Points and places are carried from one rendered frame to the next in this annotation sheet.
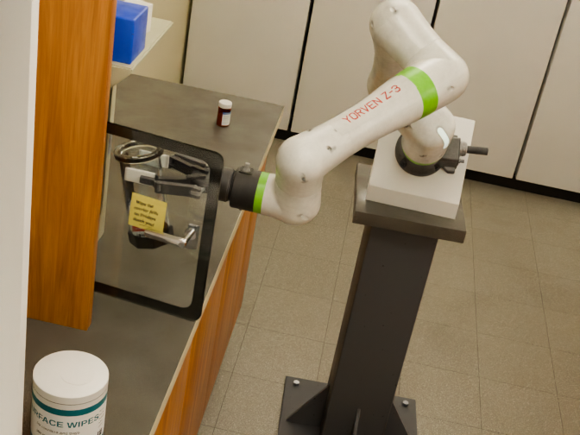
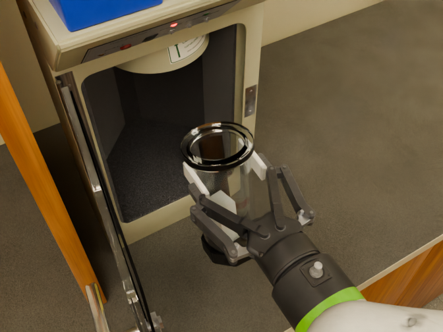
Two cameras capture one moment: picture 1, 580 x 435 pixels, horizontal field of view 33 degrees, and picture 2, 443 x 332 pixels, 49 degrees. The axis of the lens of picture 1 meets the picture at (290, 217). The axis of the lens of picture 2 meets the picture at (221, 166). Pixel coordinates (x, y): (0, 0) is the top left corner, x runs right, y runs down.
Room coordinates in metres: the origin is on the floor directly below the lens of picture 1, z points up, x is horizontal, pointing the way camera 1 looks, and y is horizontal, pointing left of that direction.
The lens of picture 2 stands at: (1.64, -0.05, 1.79)
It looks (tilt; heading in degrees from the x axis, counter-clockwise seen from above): 51 degrees down; 56
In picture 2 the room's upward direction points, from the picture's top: straight up
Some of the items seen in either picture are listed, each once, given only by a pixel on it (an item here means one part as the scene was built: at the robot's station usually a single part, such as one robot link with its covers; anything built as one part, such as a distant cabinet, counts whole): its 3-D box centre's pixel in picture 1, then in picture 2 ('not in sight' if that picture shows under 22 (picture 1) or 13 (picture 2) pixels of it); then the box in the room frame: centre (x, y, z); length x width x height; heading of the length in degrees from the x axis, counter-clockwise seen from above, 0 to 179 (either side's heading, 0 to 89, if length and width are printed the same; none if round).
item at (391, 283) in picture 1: (375, 329); not in sight; (2.56, -0.33, 0.45); 0.48 x 0.48 x 0.90; 0
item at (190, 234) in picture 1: (170, 234); (112, 312); (1.65, 0.23, 1.20); 0.10 x 0.05 x 0.03; 79
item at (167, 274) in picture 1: (141, 222); (120, 260); (1.70, 0.30, 1.19); 0.30 x 0.01 x 0.40; 79
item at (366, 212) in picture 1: (407, 201); not in sight; (2.56, -0.33, 0.92); 0.32 x 0.32 x 0.04; 0
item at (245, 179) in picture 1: (244, 187); (312, 288); (1.87, 0.11, 1.22); 0.09 x 0.06 x 0.12; 176
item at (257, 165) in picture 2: not in sight; (252, 158); (1.94, 0.33, 1.22); 0.07 x 0.01 x 0.03; 85
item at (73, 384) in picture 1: (69, 405); not in sight; (1.32, 0.33, 1.01); 0.13 x 0.13 x 0.15
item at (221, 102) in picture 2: not in sight; (146, 91); (1.89, 0.58, 1.19); 0.26 x 0.24 x 0.35; 177
